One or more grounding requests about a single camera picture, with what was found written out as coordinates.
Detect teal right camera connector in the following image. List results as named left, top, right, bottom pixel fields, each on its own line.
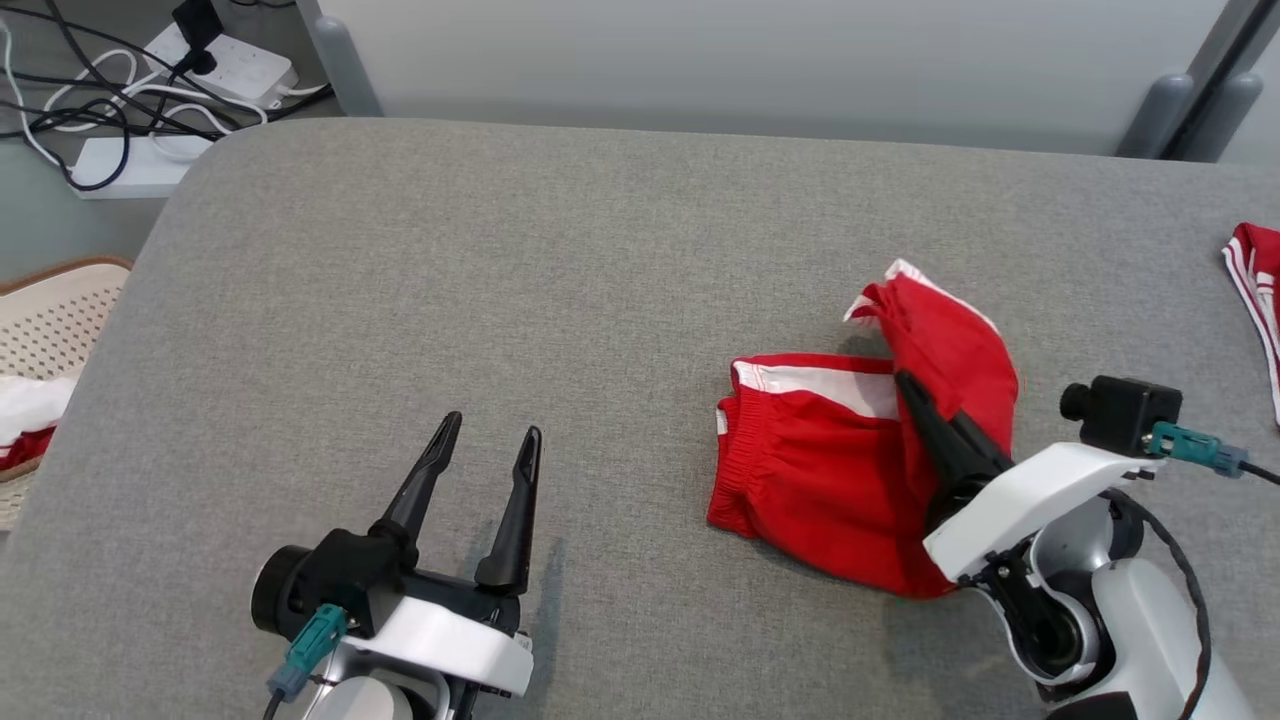
left=1145, top=421, right=1250, bottom=480

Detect black plug adapter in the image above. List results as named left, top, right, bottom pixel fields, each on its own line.
left=172, top=0, right=227, bottom=78

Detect teal camera connector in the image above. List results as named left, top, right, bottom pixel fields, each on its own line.
left=1145, top=421, right=1250, bottom=480
left=267, top=603, right=350, bottom=702

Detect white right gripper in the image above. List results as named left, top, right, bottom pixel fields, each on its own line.
left=895, top=370, right=1167, bottom=585

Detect teal left camera connector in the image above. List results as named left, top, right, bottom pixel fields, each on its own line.
left=267, top=603, right=350, bottom=702

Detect white power strip with sockets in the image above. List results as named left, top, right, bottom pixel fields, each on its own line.
left=143, top=25, right=300, bottom=110

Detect grey partition post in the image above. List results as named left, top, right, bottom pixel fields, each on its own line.
left=1114, top=0, right=1256, bottom=160
left=294, top=0, right=385, bottom=119
left=1178, top=0, right=1280, bottom=167

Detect red cloth in basket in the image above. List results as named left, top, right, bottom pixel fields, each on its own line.
left=0, top=424, right=60, bottom=472

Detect white power strips with cables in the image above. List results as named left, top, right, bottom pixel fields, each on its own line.
left=0, top=0, right=336, bottom=193

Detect red garment with number print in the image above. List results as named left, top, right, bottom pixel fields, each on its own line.
left=706, top=258, right=1022, bottom=601

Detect beige perforated laundry basket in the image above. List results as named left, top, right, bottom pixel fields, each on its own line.
left=0, top=256, right=133, bottom=532

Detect plain white power strip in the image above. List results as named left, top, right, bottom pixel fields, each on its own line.
left=70, top=135, right=214, bottom=200

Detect white looping power cable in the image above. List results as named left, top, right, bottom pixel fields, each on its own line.
left=0, top=15, right=271, bottom=168

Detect red garment with white panel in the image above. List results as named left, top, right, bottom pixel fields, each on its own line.
left=1221, top=222, right=1280, bottom=428

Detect white cloth in basket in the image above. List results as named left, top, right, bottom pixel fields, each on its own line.
left=0, top=372, right=80, bottom=447

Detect white partition panel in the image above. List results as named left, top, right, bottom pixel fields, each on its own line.
left=316, top=0, right=1237, bottom=157
left=1218, top=40, right=1280, bottom=171

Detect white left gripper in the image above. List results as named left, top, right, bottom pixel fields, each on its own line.
left=345, top=411, right=543, bottom=699

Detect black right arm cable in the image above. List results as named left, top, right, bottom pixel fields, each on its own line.
left=1100, top=488, right=1217, bottom=720

